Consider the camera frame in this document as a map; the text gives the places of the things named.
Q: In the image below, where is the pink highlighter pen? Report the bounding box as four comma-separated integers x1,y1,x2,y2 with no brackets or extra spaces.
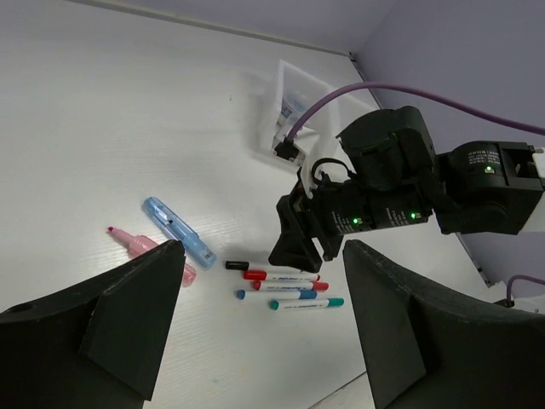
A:
106,225,198,289

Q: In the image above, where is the blue whiteboard marker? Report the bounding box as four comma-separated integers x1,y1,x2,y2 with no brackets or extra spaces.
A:
234,290,318,301

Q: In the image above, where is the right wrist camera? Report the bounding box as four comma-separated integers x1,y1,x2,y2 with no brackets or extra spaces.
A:
272,127,338,199

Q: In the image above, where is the paper clip jar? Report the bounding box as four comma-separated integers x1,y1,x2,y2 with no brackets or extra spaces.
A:
278,89,310,124

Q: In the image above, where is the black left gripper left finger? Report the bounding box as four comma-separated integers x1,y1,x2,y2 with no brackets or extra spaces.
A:
1,240,186,408

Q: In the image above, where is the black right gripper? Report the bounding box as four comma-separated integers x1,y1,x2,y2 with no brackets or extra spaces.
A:
268,181,375,273

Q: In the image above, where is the white compartment organizer tray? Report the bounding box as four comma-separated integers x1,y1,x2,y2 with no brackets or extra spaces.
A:
250,60,340,170

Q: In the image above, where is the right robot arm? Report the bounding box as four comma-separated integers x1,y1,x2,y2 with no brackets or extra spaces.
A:
268,107,544,273

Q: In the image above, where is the blue highlighter pen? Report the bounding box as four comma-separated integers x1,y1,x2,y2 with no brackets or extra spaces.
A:
142,197,216,269

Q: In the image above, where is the green whiteboard marker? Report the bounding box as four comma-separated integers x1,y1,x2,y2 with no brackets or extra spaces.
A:
269,297,345,311

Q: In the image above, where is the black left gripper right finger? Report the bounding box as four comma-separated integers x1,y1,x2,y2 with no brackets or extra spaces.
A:
343,240,544,408

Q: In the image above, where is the black whiteboard marker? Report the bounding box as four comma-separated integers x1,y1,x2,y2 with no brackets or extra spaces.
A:
225,261,250,272

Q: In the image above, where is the red whiteboard marker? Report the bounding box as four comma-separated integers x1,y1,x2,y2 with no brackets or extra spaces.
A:
251,280,330,291
242,270,320,282

